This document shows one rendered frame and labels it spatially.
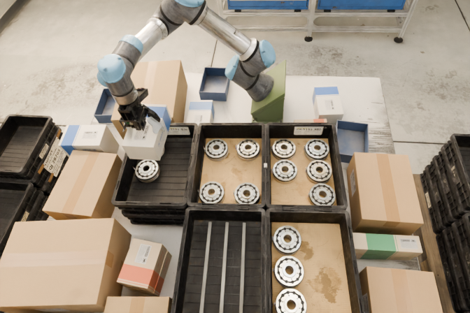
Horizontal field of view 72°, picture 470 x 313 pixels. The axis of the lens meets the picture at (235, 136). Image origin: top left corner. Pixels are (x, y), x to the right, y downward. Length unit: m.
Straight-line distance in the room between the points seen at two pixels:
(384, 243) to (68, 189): 1.29
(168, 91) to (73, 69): 2.00
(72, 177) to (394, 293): 1.33
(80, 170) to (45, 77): 2.14
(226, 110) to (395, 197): 0.93
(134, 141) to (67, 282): 0.54
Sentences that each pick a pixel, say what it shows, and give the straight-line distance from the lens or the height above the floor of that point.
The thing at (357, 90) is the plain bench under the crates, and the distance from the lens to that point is 1.94.
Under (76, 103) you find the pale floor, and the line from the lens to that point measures 3.20.
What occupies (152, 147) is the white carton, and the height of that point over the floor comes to 1.14.
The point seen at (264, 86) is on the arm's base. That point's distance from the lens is 1.62.
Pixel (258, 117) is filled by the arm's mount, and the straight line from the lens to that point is 1.68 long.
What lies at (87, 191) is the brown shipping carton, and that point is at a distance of 1.53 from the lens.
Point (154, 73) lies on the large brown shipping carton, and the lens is 1.78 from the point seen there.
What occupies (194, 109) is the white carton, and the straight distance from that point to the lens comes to 1.70.
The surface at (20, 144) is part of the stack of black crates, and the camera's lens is 2.42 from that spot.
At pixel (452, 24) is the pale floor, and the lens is 3.90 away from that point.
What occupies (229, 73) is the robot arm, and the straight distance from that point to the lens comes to 1.56.
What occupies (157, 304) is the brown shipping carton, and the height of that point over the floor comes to 0.86.
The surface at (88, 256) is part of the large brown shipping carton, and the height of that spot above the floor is 0.90.
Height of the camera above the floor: 2.06
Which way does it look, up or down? 55 degrees down
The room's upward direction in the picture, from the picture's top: 7 degrees counter-clockwise
